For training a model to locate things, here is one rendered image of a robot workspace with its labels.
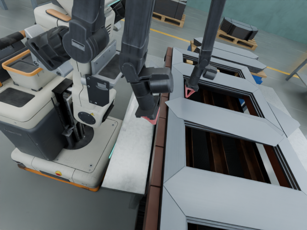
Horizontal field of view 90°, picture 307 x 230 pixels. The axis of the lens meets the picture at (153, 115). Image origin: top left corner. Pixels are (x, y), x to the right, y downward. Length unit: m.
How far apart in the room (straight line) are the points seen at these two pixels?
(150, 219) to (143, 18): 0.60
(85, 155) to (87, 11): 1.06
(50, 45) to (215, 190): 0.75
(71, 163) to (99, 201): 0.40
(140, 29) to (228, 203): 0.67
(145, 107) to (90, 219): 1.13
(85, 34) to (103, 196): 1.28
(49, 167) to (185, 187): 0.98
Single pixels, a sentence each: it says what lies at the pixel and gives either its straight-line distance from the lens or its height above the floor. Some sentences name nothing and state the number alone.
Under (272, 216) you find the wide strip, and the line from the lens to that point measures 0.85.
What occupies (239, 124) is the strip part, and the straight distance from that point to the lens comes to 1.04.
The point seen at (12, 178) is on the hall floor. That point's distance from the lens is 1.72.
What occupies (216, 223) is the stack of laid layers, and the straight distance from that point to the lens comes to 0.71.
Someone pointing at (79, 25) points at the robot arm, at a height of 1.29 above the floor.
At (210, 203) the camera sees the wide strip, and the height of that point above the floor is 0.85.
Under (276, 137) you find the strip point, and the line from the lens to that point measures 1.16.
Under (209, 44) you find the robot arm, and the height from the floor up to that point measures 1.18.
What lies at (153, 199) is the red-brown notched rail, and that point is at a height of 0.83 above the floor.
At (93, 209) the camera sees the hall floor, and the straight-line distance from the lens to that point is 1.47.
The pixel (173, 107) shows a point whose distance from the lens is 0.88.
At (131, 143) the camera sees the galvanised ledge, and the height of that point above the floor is 0.68.
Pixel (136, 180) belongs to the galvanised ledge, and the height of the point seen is 0.68.
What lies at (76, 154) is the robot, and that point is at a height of 0.28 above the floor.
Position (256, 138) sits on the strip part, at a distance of 1.04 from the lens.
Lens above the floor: 1.45
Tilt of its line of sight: 48 degrees down
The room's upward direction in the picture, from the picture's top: 18 degrees clockwise
